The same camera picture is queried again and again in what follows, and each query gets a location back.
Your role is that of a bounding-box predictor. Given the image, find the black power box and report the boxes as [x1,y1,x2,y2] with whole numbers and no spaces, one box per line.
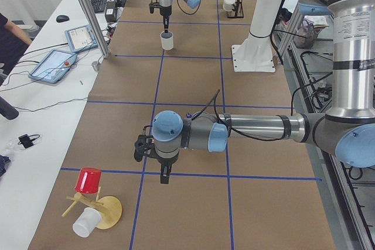
[105,1,122,23]

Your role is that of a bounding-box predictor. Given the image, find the wooden cup tree stand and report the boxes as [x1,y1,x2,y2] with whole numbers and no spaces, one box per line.
[61,186,122,230]

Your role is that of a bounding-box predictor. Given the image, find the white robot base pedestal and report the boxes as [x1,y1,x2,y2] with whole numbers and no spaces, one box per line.
[231,0,282,73]

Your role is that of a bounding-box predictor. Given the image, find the white plastic cup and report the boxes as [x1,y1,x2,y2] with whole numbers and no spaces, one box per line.
[72,207,102,238]

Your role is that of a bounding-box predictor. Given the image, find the black computer mouse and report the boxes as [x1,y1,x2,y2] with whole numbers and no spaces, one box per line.
[56,15,70,23]

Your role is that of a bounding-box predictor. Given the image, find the black adapter on table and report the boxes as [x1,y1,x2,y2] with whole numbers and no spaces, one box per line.
[18,134,40,149]

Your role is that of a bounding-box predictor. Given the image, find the red plastic cup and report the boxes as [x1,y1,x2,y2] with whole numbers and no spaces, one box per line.
[74,167,101,194]

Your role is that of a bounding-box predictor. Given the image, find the white mug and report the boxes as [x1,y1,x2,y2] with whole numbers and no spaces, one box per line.
[160,32,174,50]
[223,0,236,12]

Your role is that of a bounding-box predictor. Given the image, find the white mug in rack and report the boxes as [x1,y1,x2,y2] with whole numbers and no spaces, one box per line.
[223,0,236,12]

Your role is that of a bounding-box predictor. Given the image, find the aluminium frame post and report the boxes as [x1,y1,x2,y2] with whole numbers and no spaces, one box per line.
[78,0,110,59]

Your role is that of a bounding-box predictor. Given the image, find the teach pendant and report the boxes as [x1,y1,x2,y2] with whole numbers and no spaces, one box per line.
[28,49,77,84]
[64,25,98,53]

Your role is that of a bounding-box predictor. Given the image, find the near teach pendant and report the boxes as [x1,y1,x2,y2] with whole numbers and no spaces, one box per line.
[28,49,77,84]

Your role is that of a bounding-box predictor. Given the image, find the far teach pendant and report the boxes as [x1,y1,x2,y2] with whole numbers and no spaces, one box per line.
[64,25,98,53]

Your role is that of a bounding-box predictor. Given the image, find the black wire mug rack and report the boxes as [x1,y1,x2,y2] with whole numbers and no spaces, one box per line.
[226,0,244,19]

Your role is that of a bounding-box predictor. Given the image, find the person at table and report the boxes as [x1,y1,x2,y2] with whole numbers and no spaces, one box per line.
[0,14,32,75]

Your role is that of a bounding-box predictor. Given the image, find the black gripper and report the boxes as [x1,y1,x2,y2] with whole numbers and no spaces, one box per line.
[161,161,173,184]
[163,14,170,33]

